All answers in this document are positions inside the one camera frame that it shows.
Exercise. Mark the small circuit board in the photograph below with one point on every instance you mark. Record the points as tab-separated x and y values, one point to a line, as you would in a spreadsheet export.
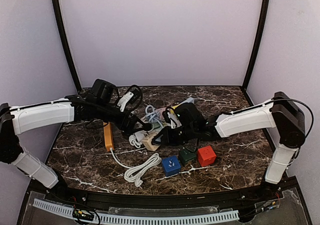
82	215

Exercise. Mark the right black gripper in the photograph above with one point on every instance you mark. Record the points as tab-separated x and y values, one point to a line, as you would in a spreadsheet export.
171	135

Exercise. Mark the red cube socket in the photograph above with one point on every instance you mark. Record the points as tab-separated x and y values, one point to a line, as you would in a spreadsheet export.
206	156

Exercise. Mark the beige cube socket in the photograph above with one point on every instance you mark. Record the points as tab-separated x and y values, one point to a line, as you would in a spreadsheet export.
147	142

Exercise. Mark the orange power strip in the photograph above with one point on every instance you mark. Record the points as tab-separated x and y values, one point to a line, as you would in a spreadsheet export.
108	136

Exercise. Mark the white slotted cable duct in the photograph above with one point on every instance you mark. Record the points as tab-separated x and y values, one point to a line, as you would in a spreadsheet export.
114	219

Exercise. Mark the left black frame post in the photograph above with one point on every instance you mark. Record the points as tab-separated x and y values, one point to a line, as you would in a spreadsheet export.
65	44

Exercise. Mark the dark green cube socket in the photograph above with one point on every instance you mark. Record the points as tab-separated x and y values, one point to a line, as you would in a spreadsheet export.
185	156

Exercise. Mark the white power strip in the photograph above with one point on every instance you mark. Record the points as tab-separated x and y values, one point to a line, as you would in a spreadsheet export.
140	135

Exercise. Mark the blue cube socket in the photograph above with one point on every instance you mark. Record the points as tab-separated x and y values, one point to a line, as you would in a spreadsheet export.
171	166

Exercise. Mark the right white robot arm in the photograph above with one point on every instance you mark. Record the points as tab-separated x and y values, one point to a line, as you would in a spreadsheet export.
280	115

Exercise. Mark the right black frame post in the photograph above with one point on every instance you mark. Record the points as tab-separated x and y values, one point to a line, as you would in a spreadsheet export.
256	44

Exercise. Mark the grey blue power strip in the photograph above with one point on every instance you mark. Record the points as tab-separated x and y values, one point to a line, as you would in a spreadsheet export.
189	100

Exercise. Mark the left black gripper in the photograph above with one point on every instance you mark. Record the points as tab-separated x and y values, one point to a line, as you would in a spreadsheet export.
130	124

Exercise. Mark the black frame post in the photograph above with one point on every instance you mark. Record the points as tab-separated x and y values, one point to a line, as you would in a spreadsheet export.
256	44
65	44

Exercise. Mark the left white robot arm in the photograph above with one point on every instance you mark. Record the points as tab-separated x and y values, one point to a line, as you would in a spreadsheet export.
25	131

